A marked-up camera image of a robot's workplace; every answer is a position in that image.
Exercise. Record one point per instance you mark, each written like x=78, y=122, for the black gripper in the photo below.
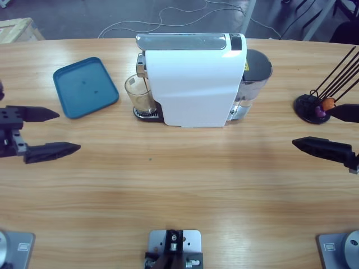
x=11, y=140
x=355, y=164

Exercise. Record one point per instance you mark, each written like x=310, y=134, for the clear drinking glass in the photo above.
x=137, y=92

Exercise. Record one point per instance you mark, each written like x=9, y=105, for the silver coffee machine lever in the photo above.
x=179, y=42

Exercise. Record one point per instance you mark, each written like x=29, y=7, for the purple coffee capsule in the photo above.
x=320, y=112

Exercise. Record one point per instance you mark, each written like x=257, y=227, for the orange coffee capsule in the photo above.
x=328, y=103

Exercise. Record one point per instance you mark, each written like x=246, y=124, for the white capsule coffee machine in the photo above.
x=193, y=84

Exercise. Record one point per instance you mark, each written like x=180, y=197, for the blue plastic tray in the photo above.
x=84, y=87

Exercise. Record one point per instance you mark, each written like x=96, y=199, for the black chair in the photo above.
x=345, y=33

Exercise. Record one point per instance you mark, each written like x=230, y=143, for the clear water tank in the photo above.
x=256, y=65

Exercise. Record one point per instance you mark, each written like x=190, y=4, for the wooden crate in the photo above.
x=16, y=30

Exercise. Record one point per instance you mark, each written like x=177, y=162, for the metal grille drip tray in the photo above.
x=158, y=110

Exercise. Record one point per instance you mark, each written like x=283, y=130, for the light grey slanted post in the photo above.
x=318, y=21

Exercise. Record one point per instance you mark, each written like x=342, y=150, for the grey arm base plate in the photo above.
x=16, y=249
x=336, y=249

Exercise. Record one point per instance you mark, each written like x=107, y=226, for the light grey metal post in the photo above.
x=249, y=16

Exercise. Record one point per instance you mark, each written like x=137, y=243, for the grey mount plate black post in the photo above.
x=157, y=241

